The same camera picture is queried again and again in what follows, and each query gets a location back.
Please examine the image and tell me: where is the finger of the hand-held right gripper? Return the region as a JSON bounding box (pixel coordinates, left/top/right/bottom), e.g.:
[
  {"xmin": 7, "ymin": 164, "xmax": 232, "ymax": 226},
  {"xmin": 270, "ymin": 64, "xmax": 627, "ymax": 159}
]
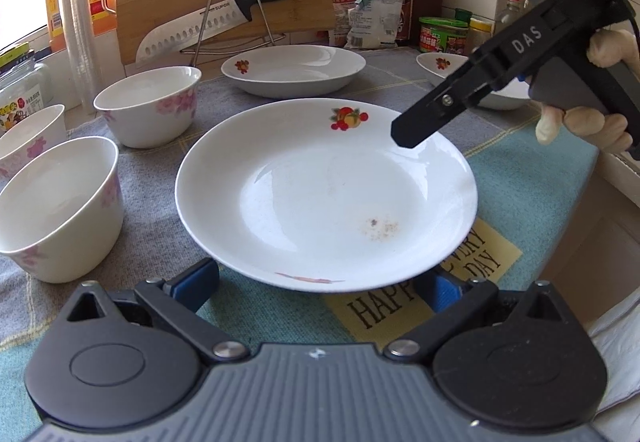
[{"xmin": 391, "ymin": 47, "xmax": 521, "ymax": 148}]

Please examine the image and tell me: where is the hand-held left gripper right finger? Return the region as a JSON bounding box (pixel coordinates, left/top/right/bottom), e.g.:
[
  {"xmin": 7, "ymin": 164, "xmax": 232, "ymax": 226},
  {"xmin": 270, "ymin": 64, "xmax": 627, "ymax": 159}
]
[{"xmin": 382, "ymin": 272, "xmax": 571, "ymax": 365}]

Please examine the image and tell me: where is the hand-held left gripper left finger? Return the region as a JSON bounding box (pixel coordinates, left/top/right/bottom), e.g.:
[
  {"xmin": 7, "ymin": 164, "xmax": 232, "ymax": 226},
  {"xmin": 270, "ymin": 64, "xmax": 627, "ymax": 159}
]
[{"xmin": 65, "ymin": 258, "xmax": 251, "ymax": 365}]

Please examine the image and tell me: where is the deep white fruit-print plate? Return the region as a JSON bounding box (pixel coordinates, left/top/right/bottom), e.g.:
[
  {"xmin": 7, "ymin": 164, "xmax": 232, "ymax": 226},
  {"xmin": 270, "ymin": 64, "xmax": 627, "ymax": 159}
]
[
  {"xmin": 221, "ymin": 44, "xmax": 367, "ymax": 99},
  {"xmin": 416, "ymin": 52, "xmax": 531, "ymax": 111}
]

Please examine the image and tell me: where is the large white fruit-print plate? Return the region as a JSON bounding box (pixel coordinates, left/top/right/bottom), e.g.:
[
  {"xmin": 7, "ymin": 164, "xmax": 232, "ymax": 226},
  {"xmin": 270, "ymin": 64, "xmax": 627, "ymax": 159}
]
[{"xmin": 175, "ymin": 98, "xmax": 477, "ymax": 293}]

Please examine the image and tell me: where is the white pink-flower bowl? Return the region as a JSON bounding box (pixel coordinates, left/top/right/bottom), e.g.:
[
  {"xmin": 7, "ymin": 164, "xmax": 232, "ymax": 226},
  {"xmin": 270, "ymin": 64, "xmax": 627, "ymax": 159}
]
[
  {"xmin": 0, "ymin": 136, "xmax": 124, "ymax": 284},
  {"xmin": 0, "ymin": 104, "xmax": 68, "ymax": 183},
  {"xmin": 93, "ymin": 66, "xmax": 203, "ymax": 149}
]

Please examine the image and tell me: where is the person's right hand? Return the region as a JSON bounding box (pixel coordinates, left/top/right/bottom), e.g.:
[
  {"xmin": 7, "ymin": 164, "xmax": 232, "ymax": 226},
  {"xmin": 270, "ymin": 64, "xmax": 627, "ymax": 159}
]
[{"xmin": 536, "ymin": 27, "xmax": 640, "ymax": 155}]

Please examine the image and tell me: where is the green-lid sauce jar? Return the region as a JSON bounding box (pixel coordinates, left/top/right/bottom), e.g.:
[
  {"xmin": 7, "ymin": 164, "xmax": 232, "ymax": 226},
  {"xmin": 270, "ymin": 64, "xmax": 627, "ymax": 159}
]
[{"xmin": 419, "ymin": 16, "xmax": 470, "ymax": 56}]

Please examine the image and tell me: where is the small clear bottle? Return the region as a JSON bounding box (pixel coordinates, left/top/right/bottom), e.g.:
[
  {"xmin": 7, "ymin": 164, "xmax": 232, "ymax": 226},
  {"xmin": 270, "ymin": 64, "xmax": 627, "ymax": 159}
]
[{"xmin": 497, "ymin": 0, "xmax": 523, "ymax": 36}]

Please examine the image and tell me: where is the yellow-lid jar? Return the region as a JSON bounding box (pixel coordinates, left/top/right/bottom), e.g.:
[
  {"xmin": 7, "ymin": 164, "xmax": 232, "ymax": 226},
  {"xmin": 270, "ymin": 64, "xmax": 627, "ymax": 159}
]
[{"xmin": 469, "ymin": 17, "xmax": 496, "ymax": 51}]

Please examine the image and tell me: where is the grey and teal checked tablecloth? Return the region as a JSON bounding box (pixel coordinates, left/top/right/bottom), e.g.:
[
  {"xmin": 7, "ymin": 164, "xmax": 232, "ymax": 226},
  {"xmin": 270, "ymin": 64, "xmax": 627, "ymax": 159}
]
[{"xmin": 0, "ymin": 47, "xmax": 601, "ymax": 423}]

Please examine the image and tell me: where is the white printed bag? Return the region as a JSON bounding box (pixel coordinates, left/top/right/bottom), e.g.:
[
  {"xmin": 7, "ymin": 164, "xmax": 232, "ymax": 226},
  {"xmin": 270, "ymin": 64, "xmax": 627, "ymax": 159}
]
[{"xmin": 347, "ymin": 0, "xmax": 408, "ymax": 49}]

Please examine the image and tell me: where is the red and white bag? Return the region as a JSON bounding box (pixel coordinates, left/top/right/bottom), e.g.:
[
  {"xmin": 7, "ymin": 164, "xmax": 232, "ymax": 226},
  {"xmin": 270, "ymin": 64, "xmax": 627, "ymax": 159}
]
[{"xmin": 331, "ymin": 0, "xmax": 361, "ymax": 46}]

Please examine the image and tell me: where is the person's white jacket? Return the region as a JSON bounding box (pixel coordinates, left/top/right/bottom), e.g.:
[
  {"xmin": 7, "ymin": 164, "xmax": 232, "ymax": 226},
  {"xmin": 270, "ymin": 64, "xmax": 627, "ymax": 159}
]
[{"xmin": 587, "ymin": 292, "xmax": 640, "ymax": 442}]

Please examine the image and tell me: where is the clear glass jar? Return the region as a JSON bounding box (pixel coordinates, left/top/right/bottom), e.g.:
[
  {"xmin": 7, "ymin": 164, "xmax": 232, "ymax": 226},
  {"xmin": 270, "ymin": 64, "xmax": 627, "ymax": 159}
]
[{"xmin": 0, "ymin": 42, "xmax": 55, "ymax": 133}]

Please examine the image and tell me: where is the clear plastic wrap roll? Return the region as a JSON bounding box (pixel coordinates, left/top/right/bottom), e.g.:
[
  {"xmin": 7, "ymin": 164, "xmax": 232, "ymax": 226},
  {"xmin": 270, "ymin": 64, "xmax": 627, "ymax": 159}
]
[{"xmin": 55, "ymin": 0, "xmax": 103, "ymax": 115}]

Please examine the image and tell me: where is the metal wire rack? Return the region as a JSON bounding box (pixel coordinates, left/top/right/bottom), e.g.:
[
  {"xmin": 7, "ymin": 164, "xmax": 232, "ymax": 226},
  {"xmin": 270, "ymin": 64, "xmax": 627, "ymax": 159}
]
[{"xmin": 181, "ymin": 0, "xmax": 288, "ymax": 68}]

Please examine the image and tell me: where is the black-handled kitchen knife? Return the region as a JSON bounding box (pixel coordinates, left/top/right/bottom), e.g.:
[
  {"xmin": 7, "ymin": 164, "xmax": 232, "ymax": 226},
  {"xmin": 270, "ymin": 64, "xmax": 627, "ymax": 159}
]
[{"xmin": 136, "ymin": 0, "xmax": 314, "ymax": 64}]

